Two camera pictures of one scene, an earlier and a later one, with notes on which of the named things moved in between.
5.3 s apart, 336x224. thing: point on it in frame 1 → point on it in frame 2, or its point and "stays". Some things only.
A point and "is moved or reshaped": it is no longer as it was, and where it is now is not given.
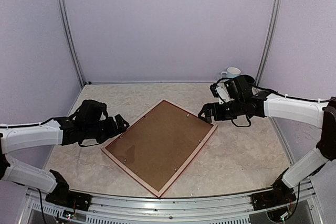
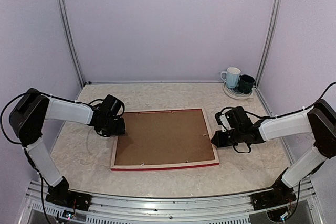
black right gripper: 208,108 → 220,143
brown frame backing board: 161,144 is moved or reshaped
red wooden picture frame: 159,147 is moved or reshaped
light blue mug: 231,73 stays
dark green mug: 246,81 stays
